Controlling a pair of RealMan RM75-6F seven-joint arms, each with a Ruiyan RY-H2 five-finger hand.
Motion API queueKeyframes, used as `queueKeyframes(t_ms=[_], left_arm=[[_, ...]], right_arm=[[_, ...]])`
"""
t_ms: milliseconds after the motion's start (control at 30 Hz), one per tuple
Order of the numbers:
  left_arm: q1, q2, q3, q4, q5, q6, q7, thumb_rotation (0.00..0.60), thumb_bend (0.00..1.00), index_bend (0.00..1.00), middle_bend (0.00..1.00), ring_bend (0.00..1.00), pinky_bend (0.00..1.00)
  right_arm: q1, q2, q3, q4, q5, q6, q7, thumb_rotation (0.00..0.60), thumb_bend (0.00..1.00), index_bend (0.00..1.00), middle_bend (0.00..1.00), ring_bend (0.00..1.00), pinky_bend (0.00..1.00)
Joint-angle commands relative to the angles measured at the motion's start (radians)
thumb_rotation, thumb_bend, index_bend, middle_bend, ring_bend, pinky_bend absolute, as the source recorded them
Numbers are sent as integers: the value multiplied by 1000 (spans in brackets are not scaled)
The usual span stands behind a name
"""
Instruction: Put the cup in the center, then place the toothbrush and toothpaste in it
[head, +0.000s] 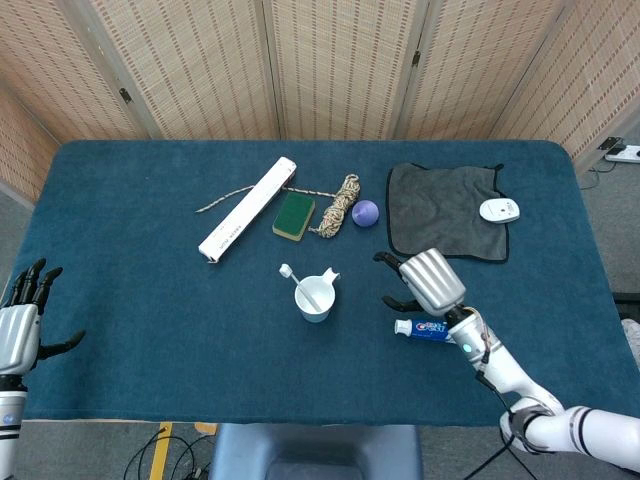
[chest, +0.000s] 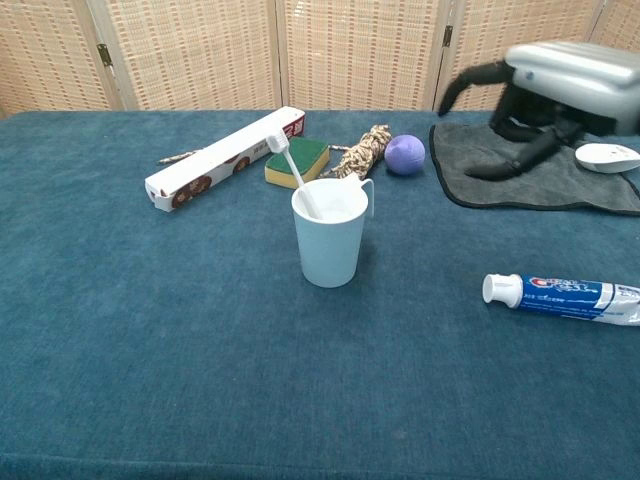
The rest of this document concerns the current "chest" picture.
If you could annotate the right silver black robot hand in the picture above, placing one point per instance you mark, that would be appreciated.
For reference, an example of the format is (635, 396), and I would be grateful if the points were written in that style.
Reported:
(575, 70)

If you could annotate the blue white toothpaste tube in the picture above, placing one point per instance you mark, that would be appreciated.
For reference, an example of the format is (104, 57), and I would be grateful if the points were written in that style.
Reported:
(560, 299)

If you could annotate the white toothbrush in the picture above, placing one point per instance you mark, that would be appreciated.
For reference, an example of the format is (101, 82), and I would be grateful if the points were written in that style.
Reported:
(290, 162)

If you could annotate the white computer mouse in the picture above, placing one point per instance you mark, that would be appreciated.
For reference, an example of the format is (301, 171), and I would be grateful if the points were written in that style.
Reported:
(607, 157)

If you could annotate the grey cloth with black trim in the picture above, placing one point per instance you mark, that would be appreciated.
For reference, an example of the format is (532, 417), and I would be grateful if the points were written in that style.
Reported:
(480, 192)

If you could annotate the purple ball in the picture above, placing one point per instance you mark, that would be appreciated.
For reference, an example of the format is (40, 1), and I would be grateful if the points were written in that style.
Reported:
(405, 155)

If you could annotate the bamboo folding screen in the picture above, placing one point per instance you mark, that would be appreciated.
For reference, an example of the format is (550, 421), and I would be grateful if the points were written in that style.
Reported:
(350, 50)

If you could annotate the yellow green scrub sponge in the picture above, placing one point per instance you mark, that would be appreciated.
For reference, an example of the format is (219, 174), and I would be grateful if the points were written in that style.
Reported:
(307, 157)

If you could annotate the long white cardboard wrap box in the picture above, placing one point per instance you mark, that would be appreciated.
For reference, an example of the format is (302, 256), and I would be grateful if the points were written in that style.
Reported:
(220, 157)

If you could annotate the blue tablecloth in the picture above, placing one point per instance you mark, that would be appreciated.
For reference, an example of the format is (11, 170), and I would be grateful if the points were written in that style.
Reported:
(200, 350)

